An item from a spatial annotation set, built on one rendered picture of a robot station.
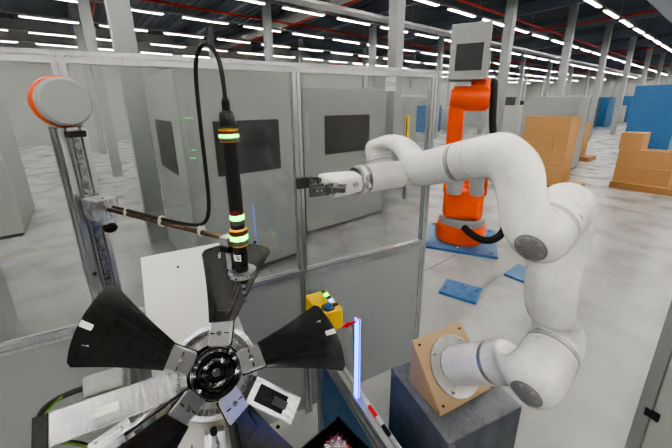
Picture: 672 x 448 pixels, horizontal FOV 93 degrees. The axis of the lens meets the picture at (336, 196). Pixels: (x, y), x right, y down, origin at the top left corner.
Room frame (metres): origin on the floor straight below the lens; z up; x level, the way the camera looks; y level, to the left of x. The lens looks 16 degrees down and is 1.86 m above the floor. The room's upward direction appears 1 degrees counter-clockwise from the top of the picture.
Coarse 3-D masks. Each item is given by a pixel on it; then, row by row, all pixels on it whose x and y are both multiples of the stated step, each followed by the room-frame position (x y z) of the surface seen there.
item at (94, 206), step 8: (96, 192) 1.06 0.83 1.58; (88, 200) 0.99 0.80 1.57; (96, 200) 0.99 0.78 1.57; (104, 200) 0.99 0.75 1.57; (112, 200) 1.02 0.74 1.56; (88, 208) 0.99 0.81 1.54; (96, 208) 0.97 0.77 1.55; (104, 208) 0.99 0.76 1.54; (88, 216) 1.00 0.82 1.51; (96, 216) 0.97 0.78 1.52; (104, 216) 0.99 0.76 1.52; (112, 216) 1.01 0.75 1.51; (120, 216) 1.03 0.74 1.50
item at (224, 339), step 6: (216, 324) 0.78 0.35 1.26; (222, 324) 0.77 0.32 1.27; (228, 324) 0.76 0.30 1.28; (210, 330) 0.77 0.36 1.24; (216, 330) 0.76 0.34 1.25; (222, 330) 0.75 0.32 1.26; (228, 330) 0.74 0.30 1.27; (210, 336) 0.76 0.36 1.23; (216, 336) 0.75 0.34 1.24; (222, 336) 0.74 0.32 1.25; (228, 336) 0.73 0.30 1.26; (210, 342) 0.75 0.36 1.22; (216, 342) 0.74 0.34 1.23; (222, 342) 0.73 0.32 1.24; (228, 342) 0.72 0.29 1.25
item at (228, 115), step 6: (222, 102) 0.72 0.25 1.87; (228, 102) 0.73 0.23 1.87; (222, 108) 0.73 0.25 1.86; (228, 108) 0.73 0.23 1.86; (222, 114) 0.72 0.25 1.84; (228, 114) 0.72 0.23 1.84; (234, 114) 0.74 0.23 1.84; (222, 120) 0.72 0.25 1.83; (228, 120) 0.72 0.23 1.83; (234, 120) 0.73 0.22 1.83; (246, 246) 0.73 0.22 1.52; (234, 252) 0.72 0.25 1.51; (240, 252) 0.72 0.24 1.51; (246, 252) 0.73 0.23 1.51; (234, 258) 0.72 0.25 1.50; (240, 258) 0.72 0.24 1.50; (246, 258) 0.73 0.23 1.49; (240, 264) 0.72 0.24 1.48; (246, 264) 0.73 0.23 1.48; (240, 270) 0.72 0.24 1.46; (246, 270) 0.72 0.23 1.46; (240, 282) 0.72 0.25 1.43; (246, 282) 0.73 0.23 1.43
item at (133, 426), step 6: (174, 396) 0.67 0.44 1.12; (168, 402) 0.66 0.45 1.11; (156, 408) 0.64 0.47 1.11; (162, 408) 0.65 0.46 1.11; (150, 414) 0.63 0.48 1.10; (156, 414) 0.64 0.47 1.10; (138, 420) 0.62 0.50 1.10; (144, 420) 0.62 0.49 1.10; (126, 426) 0.61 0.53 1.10; (132, 426) 0.61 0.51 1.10; (138, 426) 0.61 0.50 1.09; (126, 432) 0.60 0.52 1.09; (132, 432) 0.60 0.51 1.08
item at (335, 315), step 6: (312, 294) 1.21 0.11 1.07; (318, 294) 1.21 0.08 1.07; (306, 300) 1.20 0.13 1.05; (312, 300) 1.17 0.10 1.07; (318, 300) 1.17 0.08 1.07; (324, 300) 1.17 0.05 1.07; (306, 306) 1.20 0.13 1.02; (336, 306) 1.13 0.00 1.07; (324, 312) 1.09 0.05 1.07; (330, 312) 1.09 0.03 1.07; (336, 312) 1.10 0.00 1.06; (342, 312) 1.11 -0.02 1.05; (330, 318) 1.09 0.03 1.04; (336, 318) 1.10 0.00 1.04; (342, 318) 1.11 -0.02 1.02; (336, 324) 1.10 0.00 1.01; (342, 324) 1.11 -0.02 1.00
